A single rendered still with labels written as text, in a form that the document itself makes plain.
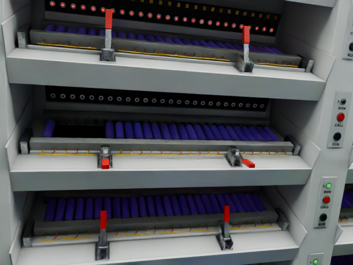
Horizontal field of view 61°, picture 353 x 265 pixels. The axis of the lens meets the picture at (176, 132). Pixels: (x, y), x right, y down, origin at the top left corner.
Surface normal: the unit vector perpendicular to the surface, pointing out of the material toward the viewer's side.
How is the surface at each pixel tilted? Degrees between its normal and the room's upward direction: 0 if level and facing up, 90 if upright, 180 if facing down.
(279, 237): 20
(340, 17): 90
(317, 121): 90
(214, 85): 110
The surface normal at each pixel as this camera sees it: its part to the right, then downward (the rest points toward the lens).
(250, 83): 0.20, 0.52
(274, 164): 0.15, -0.85
